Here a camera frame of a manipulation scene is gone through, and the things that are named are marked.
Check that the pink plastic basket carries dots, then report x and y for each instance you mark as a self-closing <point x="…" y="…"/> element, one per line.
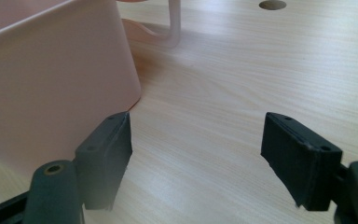
<point x="52" y="84"/>

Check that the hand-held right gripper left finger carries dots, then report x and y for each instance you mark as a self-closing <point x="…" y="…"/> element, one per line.
<point x="102" y="161"/>

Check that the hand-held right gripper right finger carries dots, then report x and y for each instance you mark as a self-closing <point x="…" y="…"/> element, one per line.
<point x="304" y="161"/>

